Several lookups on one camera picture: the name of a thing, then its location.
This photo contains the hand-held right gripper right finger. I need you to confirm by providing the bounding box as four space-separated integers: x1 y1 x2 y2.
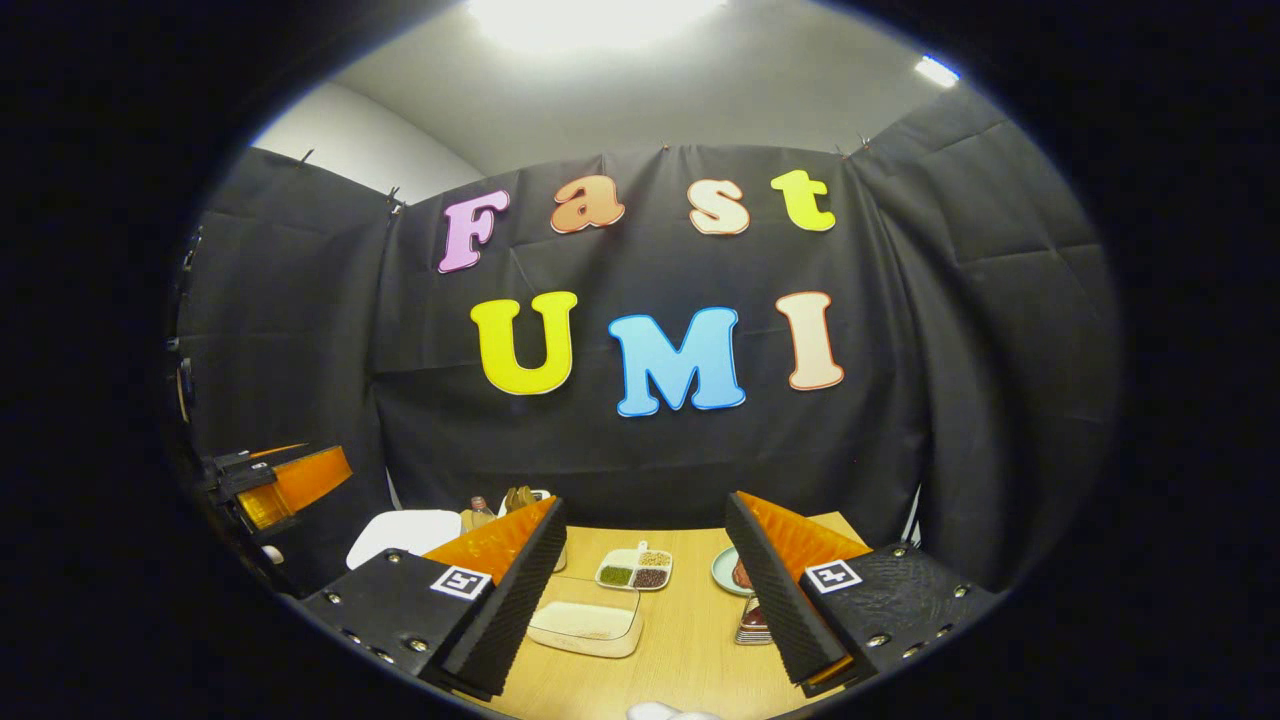
725 490 1001 699

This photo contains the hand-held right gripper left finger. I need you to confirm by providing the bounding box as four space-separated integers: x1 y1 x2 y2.
300 497 568 701

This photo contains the clear box of rice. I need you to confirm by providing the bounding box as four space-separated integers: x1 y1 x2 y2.
527 575 644 659

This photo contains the white rice cooker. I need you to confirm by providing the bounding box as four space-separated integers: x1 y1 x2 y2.
347 508 463 571

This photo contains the pale green plate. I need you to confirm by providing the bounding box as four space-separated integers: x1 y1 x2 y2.
711 545 751 598

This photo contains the white toaster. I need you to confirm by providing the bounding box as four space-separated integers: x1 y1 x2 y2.
497 488 568 573

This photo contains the white divided dish of beans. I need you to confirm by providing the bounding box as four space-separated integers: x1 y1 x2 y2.
595 541 674 593

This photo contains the large ceiling light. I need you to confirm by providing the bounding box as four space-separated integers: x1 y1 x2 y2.
465 0 731 46

